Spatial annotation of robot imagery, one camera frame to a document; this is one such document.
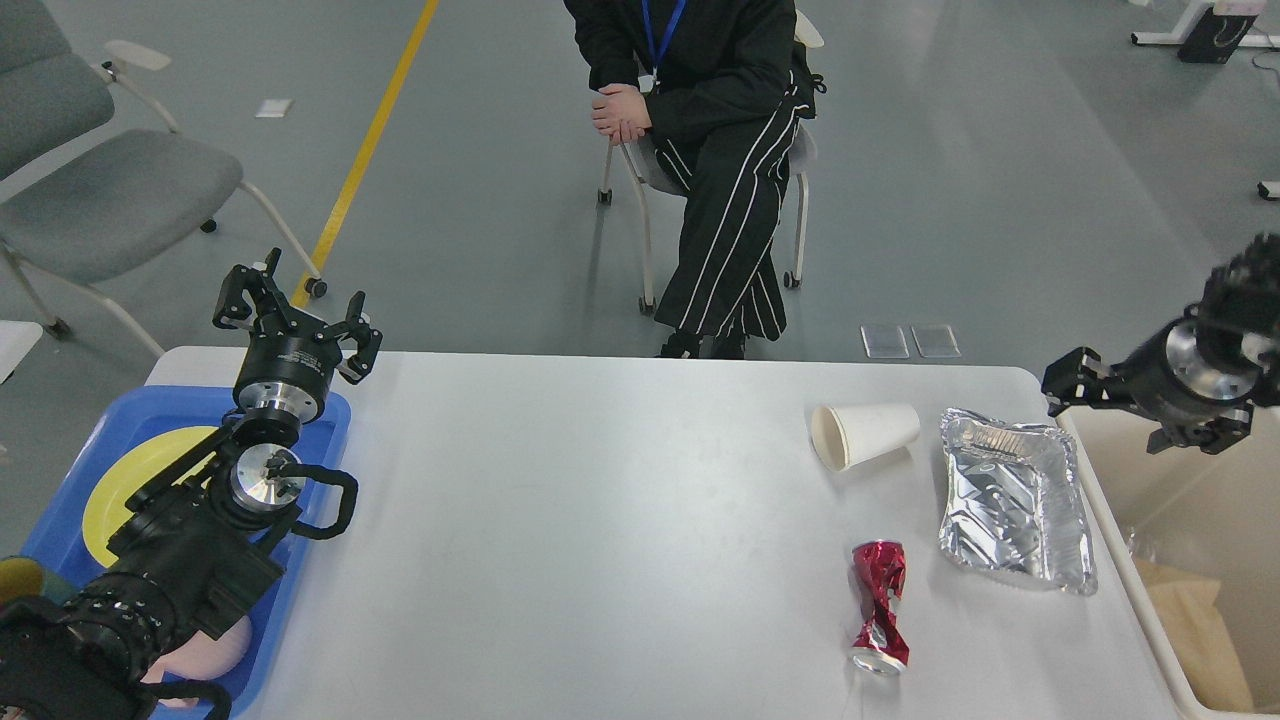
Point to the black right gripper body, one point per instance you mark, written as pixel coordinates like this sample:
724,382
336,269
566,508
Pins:
1172,382

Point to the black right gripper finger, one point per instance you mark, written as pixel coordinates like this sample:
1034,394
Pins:
1210,437
1080,378

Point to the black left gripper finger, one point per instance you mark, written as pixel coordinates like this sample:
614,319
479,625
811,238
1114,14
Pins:
250,300
356,327

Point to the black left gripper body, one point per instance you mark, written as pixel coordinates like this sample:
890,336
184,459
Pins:
287,373

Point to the foil wrapper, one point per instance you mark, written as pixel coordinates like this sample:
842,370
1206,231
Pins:
1013,509

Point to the brown paper bag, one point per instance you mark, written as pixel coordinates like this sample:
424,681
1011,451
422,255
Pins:
1185,603

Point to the yellow plastic plate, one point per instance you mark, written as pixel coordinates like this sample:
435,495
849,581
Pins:
105,510

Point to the crushed red can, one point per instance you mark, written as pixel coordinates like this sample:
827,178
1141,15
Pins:
879,569

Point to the pink plastic mug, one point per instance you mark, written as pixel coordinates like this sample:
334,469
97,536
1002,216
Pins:
203,657

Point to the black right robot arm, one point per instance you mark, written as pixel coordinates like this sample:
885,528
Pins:
1238,314

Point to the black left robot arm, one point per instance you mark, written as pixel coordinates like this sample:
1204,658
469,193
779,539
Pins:
195,553

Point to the beige plastic bin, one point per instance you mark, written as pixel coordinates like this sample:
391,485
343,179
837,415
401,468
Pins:
1201,517

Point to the grey office chair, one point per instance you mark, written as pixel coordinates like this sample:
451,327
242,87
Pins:
118,204

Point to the white paper cup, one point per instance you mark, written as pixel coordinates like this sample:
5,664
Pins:
843,436

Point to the blue plastic tray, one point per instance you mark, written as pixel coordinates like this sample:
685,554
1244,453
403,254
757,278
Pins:
145,413

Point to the teal plastic mug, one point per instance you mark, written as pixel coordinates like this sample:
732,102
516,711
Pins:
22,576

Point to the white desk base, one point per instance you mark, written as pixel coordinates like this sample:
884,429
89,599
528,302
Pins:
1209,32

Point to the white chair under person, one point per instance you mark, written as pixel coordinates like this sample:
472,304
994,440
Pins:
642,169

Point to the person in black tracksuit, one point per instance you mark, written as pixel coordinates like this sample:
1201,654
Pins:
720,87

